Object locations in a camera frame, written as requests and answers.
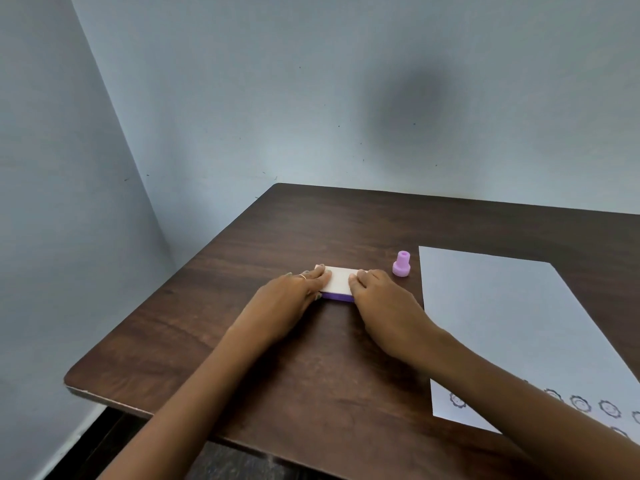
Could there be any person's left hand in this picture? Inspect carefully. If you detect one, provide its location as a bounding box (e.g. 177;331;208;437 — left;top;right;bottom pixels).
236;266;333;345

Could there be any white paper sheet with stamps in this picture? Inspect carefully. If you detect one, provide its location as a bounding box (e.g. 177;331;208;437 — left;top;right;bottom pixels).
418;246;640;444

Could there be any white and purple ink pad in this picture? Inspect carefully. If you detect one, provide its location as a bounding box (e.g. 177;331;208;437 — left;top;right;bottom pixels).
314;265;370;302

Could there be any person's right hand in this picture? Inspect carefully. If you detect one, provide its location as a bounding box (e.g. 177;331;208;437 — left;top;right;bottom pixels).
348;269;441;368

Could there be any person's left forearm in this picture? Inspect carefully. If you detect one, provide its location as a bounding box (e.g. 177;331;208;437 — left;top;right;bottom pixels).
97;320;281;480

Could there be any person's right forearm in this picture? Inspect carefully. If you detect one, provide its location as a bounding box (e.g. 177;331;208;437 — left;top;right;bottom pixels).
415;329;640;480

